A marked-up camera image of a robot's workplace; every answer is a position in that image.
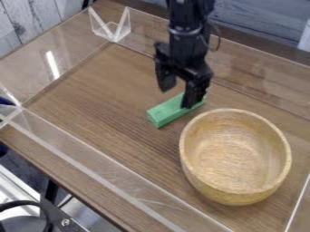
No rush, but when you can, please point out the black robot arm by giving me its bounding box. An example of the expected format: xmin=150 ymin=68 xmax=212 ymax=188
xmin=154 ymin=0 xmax=214 ymax=109

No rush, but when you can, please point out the clear acrylic corner bracket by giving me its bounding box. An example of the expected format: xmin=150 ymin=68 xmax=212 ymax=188
xmin=89 ymin=7 xmax=132 ymax=43

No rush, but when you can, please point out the brown wooden bowl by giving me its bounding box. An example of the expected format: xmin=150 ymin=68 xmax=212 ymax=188
xmin=180 ymin=108 xmax=293 ymax=206

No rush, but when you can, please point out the black cable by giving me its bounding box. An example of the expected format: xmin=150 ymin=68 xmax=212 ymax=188
xmin=0 ymin=200 xmax=54 ymax=232

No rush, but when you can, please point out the black table leg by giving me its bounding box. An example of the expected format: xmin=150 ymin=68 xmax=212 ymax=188
xmin=46 ymin=180 xmax=59 ymax=204

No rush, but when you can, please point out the blue object at edge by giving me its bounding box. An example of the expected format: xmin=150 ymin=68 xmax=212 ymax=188
xmin=0 ymin=96 xmax=17 ymax=106

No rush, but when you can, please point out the clear acrylic tray wall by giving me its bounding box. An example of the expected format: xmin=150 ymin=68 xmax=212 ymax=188
xmin=0 ymin=89 xmax=233 ymax=232

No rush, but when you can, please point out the green rectangular block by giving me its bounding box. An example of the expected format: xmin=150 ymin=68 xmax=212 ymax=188
xmin=148 ymin=93 xmax=206 ymax=128

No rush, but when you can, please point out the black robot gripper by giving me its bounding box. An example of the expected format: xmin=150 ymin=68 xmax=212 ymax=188
xmin=154 ymin=26 xmax=214 ymax=109

